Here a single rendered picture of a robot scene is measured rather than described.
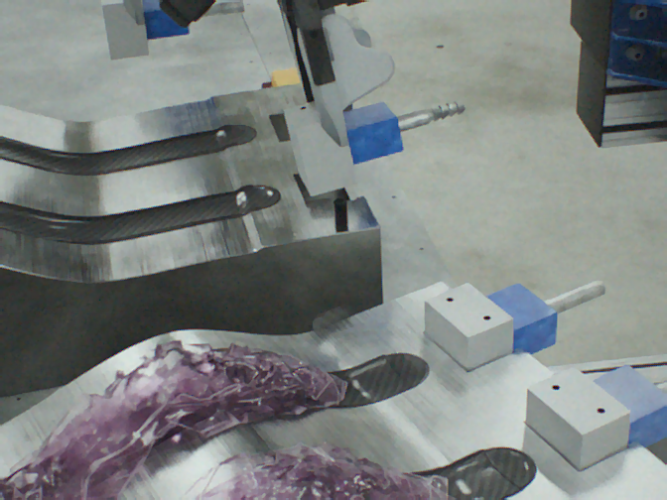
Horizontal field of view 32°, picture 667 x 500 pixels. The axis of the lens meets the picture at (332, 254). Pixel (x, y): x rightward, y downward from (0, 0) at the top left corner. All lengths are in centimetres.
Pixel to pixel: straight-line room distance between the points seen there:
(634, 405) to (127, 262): 36
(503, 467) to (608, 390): 8
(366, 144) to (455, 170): 189
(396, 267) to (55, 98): 51
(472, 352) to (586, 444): 11
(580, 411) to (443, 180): 203
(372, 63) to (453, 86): 233
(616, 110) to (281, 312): 55
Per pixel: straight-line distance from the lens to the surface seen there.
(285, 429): 66
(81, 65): 137
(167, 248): 83
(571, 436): 67
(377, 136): 85
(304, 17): 78
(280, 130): 100
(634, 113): 128
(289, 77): 119
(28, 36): 148
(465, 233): 249
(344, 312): 79
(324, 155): 84
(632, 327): 224
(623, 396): 71
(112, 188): 92
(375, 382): 75
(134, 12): 107
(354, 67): 81
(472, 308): 75
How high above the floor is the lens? 132
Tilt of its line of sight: 33 degrees down
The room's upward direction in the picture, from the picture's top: 4 degrees counter-clockwise
